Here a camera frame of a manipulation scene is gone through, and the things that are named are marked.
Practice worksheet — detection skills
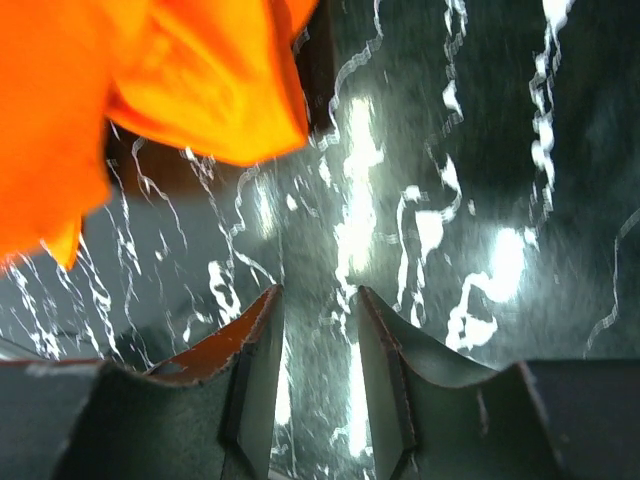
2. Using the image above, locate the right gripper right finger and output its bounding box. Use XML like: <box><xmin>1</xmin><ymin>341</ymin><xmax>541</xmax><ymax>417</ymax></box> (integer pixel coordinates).
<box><xmin>358</xmin><ymin>287</ymin><xmax>639</xmax><ymax>479</ymax></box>

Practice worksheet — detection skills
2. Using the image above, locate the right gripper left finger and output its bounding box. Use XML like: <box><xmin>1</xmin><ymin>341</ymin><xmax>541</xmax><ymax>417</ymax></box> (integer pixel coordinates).
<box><xmin>1</xmin><ymin>285</ymin><xmax>284</xmax><ymax>479</ymax></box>

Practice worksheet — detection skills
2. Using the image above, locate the orange t shirt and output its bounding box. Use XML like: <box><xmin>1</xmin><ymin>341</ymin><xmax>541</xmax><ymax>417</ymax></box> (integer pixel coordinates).
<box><xmin>1</xmin><ymin>1</ymin><xmax>316</xmax><ymax>269</ymax></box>

